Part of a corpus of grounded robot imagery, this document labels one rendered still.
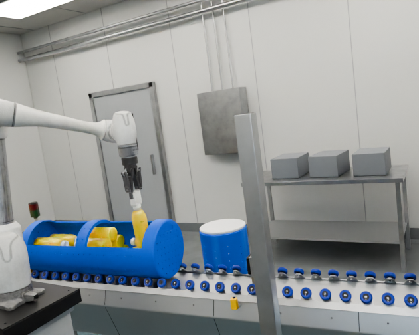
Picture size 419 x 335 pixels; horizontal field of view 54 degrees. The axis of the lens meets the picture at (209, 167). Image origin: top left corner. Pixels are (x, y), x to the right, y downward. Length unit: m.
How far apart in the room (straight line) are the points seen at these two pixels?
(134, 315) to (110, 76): 4.84
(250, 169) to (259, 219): 0.17
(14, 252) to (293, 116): 3.91
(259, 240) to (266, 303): 0.23
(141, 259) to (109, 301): 0.34
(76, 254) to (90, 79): 4.86
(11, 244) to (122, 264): 0.52
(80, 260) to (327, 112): 3.55
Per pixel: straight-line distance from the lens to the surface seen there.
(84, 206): 7.37
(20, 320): 1.75
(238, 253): 2.44
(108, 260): 2.11
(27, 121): 1.87
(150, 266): 1.98
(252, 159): 1.37
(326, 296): 1.74
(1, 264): 1.84
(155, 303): 2.06
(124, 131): 1.93
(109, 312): 2.25
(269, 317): 1.55
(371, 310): 1.73
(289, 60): 5.14
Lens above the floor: 1.73
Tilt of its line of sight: 8 degrees down
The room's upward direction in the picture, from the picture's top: 8 degrees counter-clockwise
